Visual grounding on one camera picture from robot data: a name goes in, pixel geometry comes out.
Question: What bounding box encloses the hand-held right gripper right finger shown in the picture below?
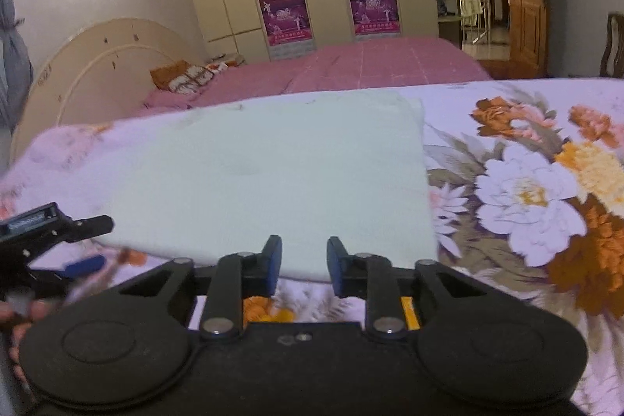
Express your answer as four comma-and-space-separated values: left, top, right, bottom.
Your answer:
326, 235, 489, 342

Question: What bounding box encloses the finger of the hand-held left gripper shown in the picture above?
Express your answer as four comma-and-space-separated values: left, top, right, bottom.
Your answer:
27, 253, 106, 296
56, 214, 116, 247

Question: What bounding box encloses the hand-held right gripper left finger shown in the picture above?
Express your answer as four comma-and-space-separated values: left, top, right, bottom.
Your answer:
117, 235, 284, 342

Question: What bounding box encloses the light green sweater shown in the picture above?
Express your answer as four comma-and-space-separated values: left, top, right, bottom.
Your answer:
96, 91, 438, 283

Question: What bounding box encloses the person's left hand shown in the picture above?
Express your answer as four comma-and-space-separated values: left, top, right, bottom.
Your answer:
0, 298, 52, 386

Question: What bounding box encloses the cream curved headboard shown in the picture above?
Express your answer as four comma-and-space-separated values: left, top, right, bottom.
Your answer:
10, 18, 206, 164

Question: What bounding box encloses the orange patterned pillow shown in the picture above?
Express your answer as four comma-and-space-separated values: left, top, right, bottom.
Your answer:
149, 60, 231, 96

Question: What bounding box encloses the grey blue curtain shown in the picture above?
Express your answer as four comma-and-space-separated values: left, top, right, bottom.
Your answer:
0, 0, 34, 130

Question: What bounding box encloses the floral pink blanket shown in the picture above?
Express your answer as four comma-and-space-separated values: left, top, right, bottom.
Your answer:
0, 77, 624, 416

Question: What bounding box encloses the pink checked bed sheet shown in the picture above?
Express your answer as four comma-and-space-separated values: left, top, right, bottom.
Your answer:
141, 36, 493, 110

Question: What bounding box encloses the stair railing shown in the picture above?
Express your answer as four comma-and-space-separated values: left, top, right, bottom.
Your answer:
460, 0, 493, 45

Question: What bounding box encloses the light towel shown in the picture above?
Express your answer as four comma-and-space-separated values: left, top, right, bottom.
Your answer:
461, 0, 484, 27

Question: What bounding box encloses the dark wooden chair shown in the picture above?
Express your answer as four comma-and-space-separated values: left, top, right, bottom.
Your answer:
599, 11, 624, 78

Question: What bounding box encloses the purple wall poster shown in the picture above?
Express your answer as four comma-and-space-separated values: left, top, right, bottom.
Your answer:
258, 0, 316, 60
346, 0, 402, 38

